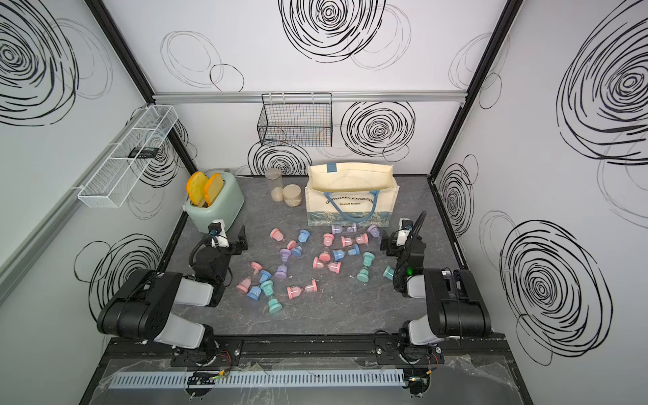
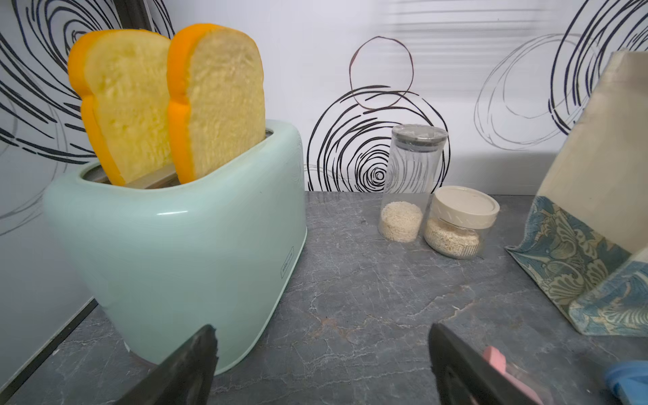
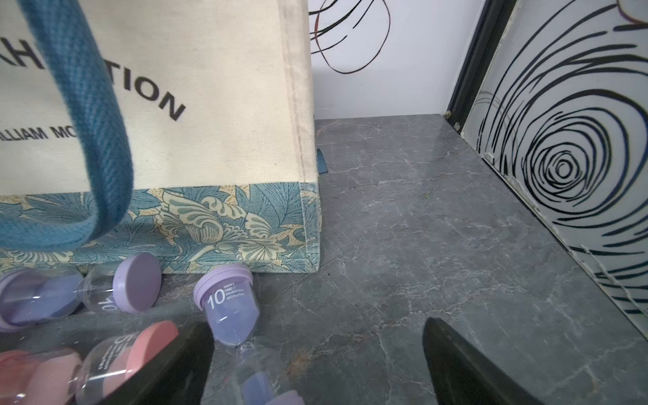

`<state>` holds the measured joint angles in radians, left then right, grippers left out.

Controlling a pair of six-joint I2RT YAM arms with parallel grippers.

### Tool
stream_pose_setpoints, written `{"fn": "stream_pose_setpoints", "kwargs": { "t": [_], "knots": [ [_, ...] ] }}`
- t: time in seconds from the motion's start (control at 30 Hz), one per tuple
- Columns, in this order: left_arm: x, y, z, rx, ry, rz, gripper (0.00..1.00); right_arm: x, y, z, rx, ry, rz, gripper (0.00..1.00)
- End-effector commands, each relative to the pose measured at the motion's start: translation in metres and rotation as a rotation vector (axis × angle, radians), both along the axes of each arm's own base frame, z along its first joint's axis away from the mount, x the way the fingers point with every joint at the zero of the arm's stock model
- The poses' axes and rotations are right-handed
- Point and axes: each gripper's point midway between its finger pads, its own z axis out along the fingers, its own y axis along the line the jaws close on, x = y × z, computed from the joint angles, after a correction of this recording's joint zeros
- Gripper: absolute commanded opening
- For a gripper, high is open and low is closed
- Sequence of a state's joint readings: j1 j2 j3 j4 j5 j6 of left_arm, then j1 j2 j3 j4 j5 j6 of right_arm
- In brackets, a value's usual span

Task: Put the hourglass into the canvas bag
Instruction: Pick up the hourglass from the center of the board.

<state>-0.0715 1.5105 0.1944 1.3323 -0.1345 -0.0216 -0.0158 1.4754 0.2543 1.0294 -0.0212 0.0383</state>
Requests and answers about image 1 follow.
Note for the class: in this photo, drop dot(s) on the mint green toaster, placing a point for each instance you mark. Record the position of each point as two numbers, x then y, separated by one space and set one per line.
226 206

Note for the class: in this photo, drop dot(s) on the blue hourglass upper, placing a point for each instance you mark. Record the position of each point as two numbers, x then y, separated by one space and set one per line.
297 248

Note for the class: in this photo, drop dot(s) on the black item in shelf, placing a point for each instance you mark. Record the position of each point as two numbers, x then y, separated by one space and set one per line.
143 153

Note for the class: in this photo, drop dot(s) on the purple hourglass right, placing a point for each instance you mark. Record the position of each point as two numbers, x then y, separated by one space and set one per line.
374 231

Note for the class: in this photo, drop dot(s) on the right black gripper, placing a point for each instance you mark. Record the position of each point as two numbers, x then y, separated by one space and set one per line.
413 243

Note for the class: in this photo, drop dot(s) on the blue hourglass lower left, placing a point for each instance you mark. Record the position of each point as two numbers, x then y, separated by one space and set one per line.
256 291

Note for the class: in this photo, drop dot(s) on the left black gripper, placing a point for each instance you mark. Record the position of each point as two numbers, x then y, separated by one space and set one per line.
238 245

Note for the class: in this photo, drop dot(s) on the right yellow toast slice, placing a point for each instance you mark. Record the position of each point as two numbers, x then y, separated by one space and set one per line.
212 189

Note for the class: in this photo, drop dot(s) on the blue hourglass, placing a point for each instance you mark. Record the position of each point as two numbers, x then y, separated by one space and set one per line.
256 291
340 254
297 248

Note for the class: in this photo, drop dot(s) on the pink hourglass number fifteen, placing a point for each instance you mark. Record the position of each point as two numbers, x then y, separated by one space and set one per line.
327 241

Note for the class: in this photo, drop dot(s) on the white slotted cable duct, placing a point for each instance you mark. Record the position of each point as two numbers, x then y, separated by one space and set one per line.
255 379

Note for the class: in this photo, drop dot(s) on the tall glass jar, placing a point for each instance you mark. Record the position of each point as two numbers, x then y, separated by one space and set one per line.
274 177

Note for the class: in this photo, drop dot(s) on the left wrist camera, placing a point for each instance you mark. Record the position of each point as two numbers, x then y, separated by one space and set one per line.
217 234

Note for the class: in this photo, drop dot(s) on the blue hourglass centre right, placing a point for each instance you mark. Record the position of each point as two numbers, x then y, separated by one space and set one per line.
340 254

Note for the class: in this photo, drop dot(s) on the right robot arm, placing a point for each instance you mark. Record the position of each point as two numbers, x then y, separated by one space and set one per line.
455 308

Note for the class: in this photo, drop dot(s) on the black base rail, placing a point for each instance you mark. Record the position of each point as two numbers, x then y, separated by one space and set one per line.
382 348

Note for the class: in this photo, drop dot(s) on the cream canvas tote bag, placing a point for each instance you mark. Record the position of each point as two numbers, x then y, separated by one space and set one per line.
350 193

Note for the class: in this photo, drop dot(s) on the green hourglass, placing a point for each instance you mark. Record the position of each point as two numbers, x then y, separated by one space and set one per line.
274 305
364 274
389 273

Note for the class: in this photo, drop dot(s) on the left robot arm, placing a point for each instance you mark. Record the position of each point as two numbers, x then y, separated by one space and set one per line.
141 309

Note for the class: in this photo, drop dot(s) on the black wire basket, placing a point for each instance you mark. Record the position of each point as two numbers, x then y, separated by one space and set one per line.
302 119

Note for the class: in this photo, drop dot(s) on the white wire shelf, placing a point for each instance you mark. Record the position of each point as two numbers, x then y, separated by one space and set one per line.
117 176

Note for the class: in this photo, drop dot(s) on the yellow toast slice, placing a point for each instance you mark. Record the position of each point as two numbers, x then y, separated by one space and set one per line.
196 187
212 189

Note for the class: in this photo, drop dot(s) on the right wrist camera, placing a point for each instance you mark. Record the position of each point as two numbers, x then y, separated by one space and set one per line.
405 227

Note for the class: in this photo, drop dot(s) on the purple hourglass by bag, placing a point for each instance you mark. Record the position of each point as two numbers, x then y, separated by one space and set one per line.
339 229

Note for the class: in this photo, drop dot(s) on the left yellow toast slice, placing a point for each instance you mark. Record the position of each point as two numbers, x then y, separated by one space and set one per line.
196 187

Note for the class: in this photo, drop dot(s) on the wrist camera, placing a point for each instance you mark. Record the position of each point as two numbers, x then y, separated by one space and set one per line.
405 227
217 234

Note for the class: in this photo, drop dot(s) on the purple hourglass centre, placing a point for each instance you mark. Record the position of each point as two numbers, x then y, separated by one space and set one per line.
282 269

